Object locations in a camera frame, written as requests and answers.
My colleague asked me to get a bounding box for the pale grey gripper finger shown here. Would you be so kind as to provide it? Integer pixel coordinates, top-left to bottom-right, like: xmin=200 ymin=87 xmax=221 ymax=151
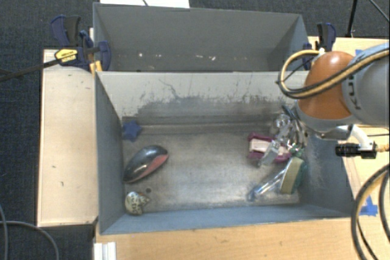
xmin=258 ymin=139 xmax=282 ymax=167

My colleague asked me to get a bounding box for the clear plastic tool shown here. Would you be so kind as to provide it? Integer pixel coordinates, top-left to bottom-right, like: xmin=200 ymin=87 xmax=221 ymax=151
xmin=246 ymin=165 xmax=289 ymax=202

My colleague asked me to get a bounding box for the green and yellow sponge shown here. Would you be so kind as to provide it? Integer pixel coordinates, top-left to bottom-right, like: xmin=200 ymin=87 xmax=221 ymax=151
xmin=279 ymin=156 xmax=307 ymax=195

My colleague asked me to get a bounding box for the grey metal bin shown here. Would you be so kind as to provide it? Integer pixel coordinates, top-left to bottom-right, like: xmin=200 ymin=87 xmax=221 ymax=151
xmin=92 ymin=2 xmax=358 ymax=236

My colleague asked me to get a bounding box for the black and red computer mouse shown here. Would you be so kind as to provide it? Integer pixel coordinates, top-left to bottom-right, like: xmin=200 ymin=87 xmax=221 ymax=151
xmin=122 ymin=144 xmax=169 ymax=184

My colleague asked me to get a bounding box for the blue star-shaped toy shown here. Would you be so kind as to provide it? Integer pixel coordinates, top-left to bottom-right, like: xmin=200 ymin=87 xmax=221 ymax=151
xmin=121 ymin=120 xmax=143 ymax=142

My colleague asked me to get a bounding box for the pale wood board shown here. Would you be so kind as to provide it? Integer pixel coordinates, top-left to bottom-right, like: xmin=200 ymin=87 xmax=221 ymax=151
xmin=36 ymin=48 xmax=100 ymax=228

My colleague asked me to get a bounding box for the black cylinder on white bracket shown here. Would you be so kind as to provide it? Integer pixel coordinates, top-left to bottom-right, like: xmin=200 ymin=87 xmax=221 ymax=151
xmin=335 ymin=124 xmax=390 ymax=160

